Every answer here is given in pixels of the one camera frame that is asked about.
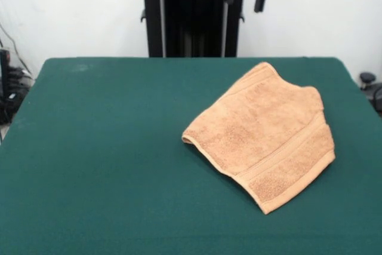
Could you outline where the tan terry towel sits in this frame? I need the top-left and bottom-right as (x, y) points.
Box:
(181, 62), (335, 215)

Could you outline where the grey wall cable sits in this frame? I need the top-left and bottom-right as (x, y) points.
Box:
(0, 23), (32, 76)

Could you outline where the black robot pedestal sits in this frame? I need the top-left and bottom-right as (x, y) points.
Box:
(131, 0), (258, 58)

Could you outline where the dark green table cloth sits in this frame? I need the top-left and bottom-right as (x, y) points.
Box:
(0, 56), (382, 255)

